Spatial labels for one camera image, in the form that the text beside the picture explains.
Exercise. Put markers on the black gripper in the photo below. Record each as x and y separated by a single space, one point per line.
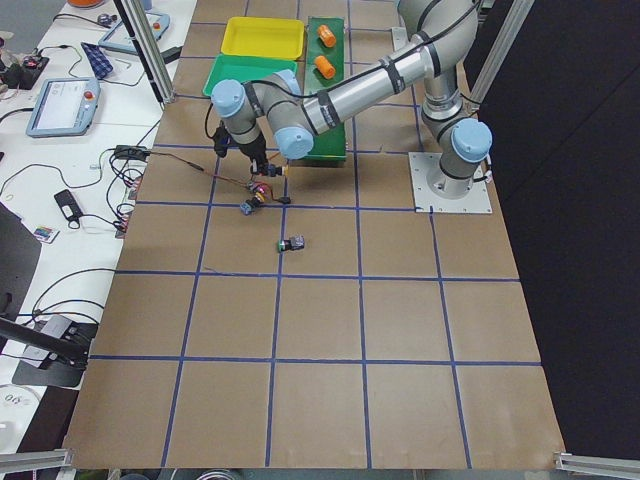
254 149

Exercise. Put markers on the yellow push button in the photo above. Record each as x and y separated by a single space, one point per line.
251 205
273 170

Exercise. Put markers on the green push button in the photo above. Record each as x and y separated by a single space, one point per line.
293 243

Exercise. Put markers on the plain orange cylinder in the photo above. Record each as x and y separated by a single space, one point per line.
324 66

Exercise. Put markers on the orange cylinder with white text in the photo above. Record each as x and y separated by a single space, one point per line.
326 36

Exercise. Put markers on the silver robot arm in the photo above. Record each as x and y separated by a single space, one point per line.
440 35

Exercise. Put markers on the small motor controller board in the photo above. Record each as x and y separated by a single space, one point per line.
258 187

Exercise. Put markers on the green conveyor belt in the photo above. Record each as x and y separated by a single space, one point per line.
330 147

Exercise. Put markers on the green plastic tray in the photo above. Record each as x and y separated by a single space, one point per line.
244 68

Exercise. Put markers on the yellow plastic tray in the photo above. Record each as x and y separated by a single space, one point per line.
277 38

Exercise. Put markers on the blue plaid cloth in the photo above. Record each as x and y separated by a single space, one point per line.
98 61

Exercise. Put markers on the lower teach pendant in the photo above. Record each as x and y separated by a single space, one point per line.
64 107

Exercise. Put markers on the aluminium frame post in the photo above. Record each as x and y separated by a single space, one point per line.
137 25

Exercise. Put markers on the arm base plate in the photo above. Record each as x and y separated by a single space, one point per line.
400 37
435 192

